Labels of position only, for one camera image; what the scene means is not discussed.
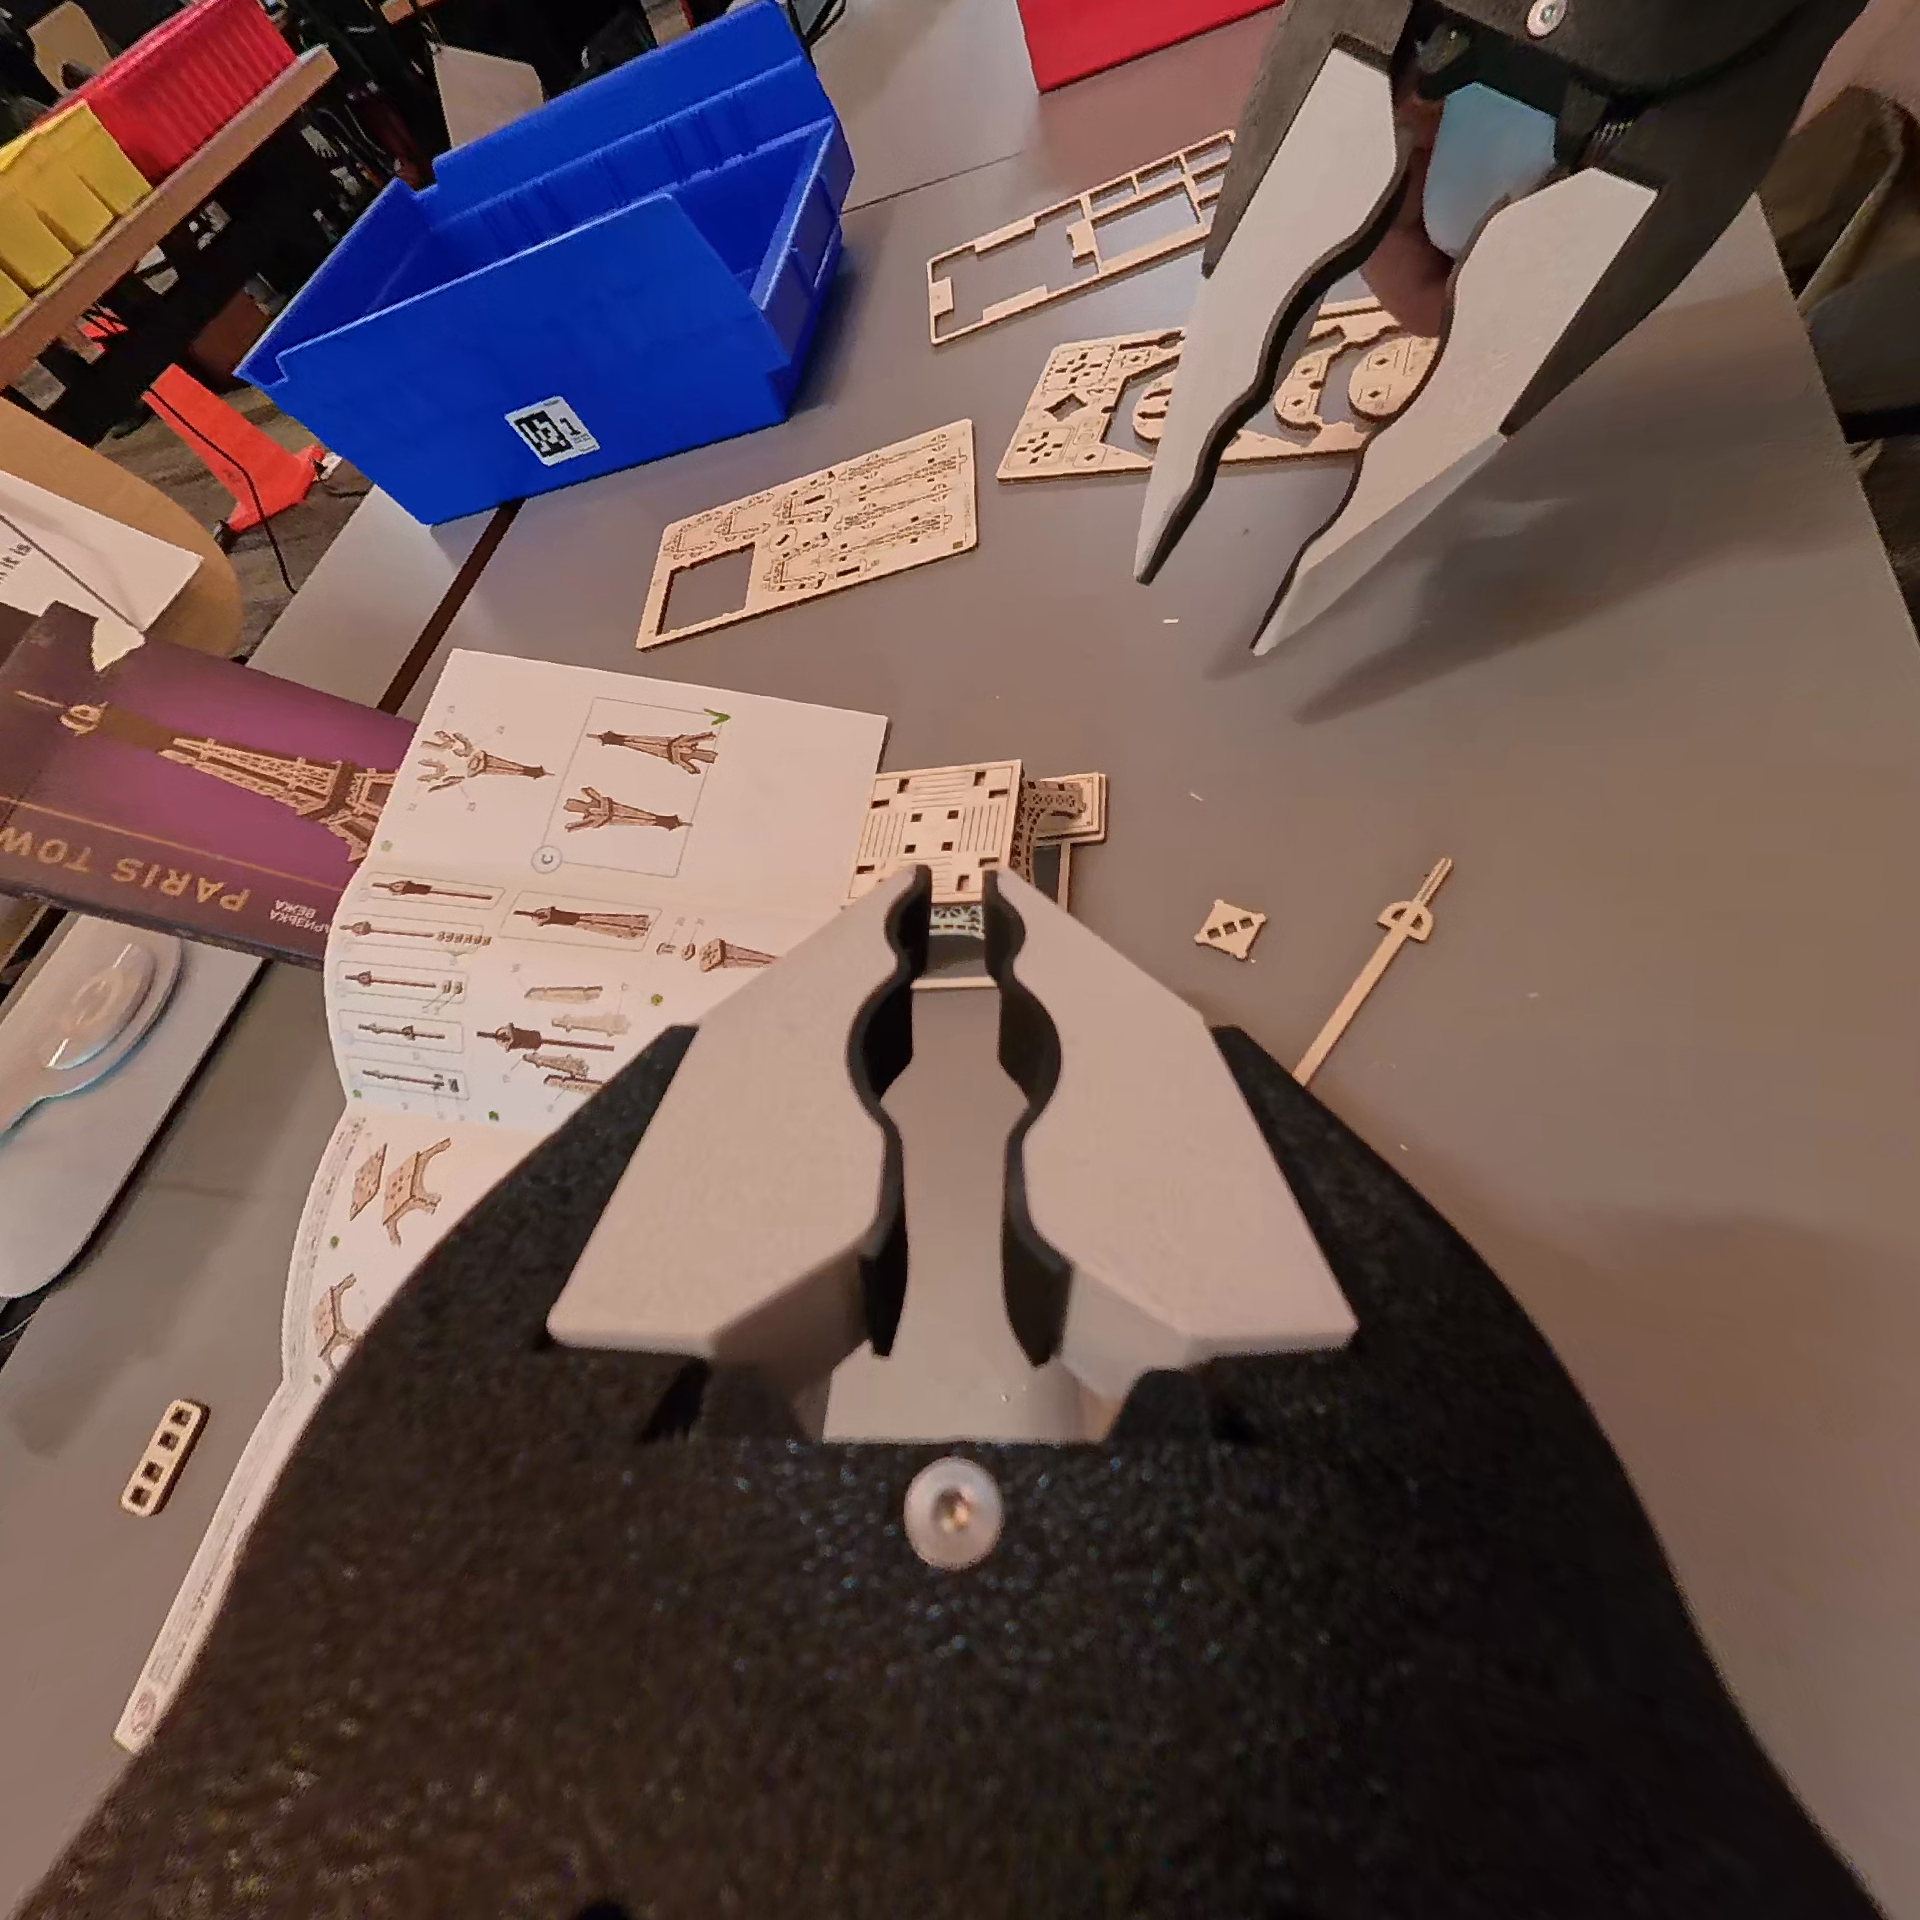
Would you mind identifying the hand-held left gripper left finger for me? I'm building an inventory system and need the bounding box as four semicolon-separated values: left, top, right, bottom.
545;864;936;1441

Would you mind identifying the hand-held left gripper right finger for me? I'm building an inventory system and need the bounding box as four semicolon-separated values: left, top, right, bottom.
984;866;1362;1441

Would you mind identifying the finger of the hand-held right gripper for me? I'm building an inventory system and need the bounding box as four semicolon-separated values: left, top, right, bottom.
1248;165;1662;656
1137;33;1425;587

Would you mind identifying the wooden tower spire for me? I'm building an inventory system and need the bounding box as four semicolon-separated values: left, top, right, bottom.
1293;858;1454;1087

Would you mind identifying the grey desk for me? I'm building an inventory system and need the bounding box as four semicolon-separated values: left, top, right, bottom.
0;0;1920;1907

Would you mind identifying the red box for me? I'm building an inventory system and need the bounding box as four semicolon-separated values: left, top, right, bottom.
1018;0;1280;96

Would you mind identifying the wooden puzzle sheet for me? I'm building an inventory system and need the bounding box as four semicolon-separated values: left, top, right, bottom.
929;134;1238;347
633;422;978;651
996;293;1445;486

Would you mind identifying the paper instruction sheet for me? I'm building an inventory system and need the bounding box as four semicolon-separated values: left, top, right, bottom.
117;648;891;1753

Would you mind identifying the wooden tower base model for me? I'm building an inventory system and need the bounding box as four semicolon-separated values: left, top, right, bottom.
853;760;1113;992

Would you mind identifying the small wooden ladder piece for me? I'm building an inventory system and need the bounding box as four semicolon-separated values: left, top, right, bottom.
120;1400;208;1520

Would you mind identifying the clear plastic blister pack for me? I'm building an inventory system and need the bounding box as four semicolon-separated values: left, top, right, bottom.
0;902;272;1299

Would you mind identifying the purple puzzle box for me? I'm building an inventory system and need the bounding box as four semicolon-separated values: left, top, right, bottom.
0;599;424;970

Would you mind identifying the blue plastic bin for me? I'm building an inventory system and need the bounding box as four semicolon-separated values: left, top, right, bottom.
237;0;858;528

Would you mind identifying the brown cardboard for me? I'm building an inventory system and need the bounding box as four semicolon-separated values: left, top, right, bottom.
0;398;244;664

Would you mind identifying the white paper sheet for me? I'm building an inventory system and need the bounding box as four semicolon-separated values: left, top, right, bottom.
0;472;204;635

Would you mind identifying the orange stand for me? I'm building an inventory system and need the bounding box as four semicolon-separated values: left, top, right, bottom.
141;368;330;536

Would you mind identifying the wooden shelf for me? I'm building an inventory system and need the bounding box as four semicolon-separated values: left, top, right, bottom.
0;47;338;393

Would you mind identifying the red ribbed bin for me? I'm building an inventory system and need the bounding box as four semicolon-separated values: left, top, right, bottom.
77;0;298;191

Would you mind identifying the yellow plastic bin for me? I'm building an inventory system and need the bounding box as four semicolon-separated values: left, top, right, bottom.
0;104;155;330

